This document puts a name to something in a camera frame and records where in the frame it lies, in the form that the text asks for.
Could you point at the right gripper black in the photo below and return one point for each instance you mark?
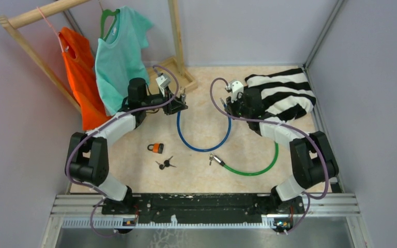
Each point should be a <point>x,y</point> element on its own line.
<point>230,105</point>

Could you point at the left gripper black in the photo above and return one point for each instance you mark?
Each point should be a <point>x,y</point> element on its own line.
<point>176,105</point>

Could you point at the blue cable lock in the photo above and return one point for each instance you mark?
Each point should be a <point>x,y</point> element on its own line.
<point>201,127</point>

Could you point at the orange padlock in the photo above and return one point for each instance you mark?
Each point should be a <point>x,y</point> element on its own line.
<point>156,148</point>

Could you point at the black keys bunch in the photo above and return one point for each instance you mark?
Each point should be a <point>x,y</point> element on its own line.
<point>165,164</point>

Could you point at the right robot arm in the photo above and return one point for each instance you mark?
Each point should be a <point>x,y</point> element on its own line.
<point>312,158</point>

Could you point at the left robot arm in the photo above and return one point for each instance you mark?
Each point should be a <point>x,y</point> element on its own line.
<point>88,154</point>

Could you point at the black white striped cloth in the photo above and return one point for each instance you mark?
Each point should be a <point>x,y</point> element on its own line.
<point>287,95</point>

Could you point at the teal t-shirt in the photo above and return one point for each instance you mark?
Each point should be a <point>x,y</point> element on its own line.
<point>119,58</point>

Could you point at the orange garment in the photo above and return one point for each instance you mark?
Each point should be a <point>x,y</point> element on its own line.
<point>79,65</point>

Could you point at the pink hanger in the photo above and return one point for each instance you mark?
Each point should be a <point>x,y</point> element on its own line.
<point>56,33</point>

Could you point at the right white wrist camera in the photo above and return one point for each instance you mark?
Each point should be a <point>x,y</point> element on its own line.
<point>236,88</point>

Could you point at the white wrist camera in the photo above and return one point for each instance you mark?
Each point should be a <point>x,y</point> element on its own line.
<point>163,82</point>
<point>236,88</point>

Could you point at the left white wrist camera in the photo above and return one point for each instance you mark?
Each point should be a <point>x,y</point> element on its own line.
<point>163,82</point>

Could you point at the green cable lock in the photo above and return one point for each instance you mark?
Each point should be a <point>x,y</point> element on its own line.
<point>252,167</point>

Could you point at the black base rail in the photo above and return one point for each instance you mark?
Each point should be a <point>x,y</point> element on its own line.
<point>239,208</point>

